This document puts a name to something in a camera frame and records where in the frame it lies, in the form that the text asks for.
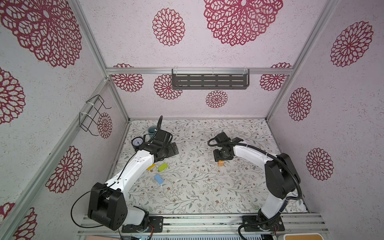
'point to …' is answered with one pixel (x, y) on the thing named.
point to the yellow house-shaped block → (151, 167)
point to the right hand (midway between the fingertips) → (219, 155)
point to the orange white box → (301, 236)
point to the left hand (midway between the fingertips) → (169, 154)
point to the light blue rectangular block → (158, 179)
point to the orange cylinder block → (220, 163)
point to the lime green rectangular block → (162, 167)
